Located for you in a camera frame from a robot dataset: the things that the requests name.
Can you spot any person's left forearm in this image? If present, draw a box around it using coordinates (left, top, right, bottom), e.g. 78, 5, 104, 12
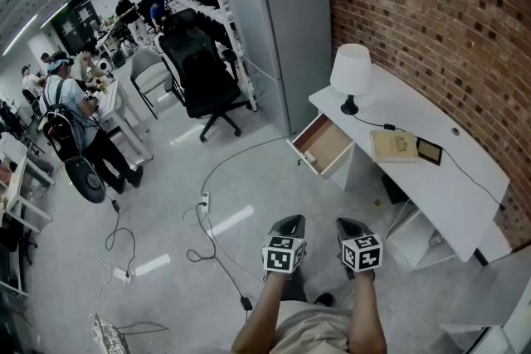
231, 271, 291, 354

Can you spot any white metal frame table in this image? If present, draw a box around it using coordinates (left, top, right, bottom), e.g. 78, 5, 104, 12
0, 132, 55, 229

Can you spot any black lamp cable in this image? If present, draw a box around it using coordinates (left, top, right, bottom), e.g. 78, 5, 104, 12
351, 114, 506, 211

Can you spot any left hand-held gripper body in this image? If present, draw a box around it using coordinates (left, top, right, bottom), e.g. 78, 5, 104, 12
261, 235, 308, 281

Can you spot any black round-base chair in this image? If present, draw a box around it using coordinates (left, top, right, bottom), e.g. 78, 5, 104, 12
42, 103, 108, 204

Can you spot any wire basket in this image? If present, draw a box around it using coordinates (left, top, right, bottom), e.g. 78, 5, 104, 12
90, 313, 134, 354

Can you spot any person's right forearm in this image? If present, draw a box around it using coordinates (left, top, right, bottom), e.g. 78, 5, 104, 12
347, 271, 387, 354

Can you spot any white wooden drawer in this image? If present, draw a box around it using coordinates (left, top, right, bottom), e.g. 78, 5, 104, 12
286, 113, 356, 181

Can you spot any ceiling strip light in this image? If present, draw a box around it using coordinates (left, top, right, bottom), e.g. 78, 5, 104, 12
40, 2, 70, 28
2, 14, 38, 57

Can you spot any grey refrigerator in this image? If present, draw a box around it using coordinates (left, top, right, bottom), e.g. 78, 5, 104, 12
215, 0, 333, 137

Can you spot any beige book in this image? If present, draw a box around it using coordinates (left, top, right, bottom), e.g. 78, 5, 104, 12
369, 129, 420, 164

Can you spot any white desk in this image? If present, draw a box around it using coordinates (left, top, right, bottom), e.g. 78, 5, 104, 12
309, 62, 512, 273

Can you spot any white cable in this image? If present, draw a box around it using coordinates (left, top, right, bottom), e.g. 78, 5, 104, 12
383, 198, 412, 241

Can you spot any black cable with adapter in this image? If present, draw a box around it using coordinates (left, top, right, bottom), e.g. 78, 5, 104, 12
105, 198, 137, 274

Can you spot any grey chair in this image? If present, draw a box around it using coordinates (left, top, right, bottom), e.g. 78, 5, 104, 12
130, 48, 173, 120

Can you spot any white side table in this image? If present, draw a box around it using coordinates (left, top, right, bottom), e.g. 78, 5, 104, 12
439, 293, 531, 354

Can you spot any white shade black table lamp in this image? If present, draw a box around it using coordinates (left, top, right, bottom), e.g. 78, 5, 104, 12
329, 43, 373, 116

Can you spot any black box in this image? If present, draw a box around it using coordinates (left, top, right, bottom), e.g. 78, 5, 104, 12
381, 173, 410, 206

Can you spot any person's beige shirt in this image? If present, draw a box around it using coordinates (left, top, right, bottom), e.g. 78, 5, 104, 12
269, 300, 353, 354

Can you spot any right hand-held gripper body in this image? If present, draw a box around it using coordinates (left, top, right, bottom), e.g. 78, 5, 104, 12
340, 233, 382, 281

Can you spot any black smartphone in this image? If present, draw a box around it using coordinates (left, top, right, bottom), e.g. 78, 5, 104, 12
416, 137, 444, 167

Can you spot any black floor cable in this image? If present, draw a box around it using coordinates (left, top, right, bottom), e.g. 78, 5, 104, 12
184, 202, 250, 302

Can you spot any black office chair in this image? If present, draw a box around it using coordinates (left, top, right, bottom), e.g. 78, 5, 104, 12
158, 7, 253, 144

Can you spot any grey floor cable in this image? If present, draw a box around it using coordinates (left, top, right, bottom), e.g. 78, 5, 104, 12
202, 135, 291, 196

